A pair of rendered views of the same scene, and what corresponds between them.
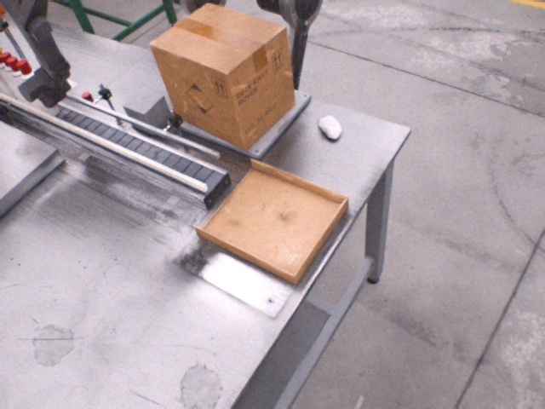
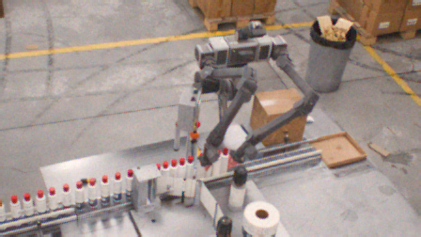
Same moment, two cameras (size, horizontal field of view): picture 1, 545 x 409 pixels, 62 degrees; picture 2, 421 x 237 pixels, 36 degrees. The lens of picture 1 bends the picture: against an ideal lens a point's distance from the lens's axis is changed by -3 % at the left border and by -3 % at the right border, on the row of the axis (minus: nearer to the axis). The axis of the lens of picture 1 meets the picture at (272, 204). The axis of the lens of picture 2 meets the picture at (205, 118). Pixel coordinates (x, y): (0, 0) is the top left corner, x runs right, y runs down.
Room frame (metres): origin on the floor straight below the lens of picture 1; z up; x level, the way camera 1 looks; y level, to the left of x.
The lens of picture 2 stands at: (0.42, 3.56, 3.69)
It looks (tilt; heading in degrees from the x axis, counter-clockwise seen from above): 38 degrees down; 290
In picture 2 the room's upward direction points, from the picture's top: 6 degrees clockwise
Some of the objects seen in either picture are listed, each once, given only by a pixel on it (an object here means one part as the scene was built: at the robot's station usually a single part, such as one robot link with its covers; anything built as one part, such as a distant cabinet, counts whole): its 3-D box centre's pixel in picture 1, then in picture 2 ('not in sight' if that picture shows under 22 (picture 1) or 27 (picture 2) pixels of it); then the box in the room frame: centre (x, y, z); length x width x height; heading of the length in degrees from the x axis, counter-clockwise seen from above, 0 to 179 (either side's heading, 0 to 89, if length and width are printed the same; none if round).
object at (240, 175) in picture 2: not in sight; (238, 188); (1.14, 0.88, 1.03); 0.09 x 0.09 x 0.30
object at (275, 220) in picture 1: (271, 216); (337, 149); (0.72, 0.01, 0.85); 0.30 x 0.26 x 0.04; 48
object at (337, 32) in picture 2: not in sight; (334, 37); (1.21, -2.05, 0.50); 0.42 x 0.41 x 0.28; 43
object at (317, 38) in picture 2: not in sight; (330, 47); (1.22, -1.97, 0.43); 0.44 x 0.43 x 0.39; 133
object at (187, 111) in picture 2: not in sight; (189, 109); (1.53, 0.77, 1.38); 0.17 x 0.10 x 0.19; 103
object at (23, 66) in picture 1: (37, 89); (224, 162); (1.31, 0.66, 0.98); 0.05 x 0.05 x 0.20
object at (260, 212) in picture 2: not in sight; (259, 223); (0.94, 1.00, 0.95); 0.20 x 0.20 x 0.14
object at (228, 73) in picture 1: (226, 75); (278, 117); (1.16, 0.05, 0.99); 0.30 x 0.24 x 0.27; 42
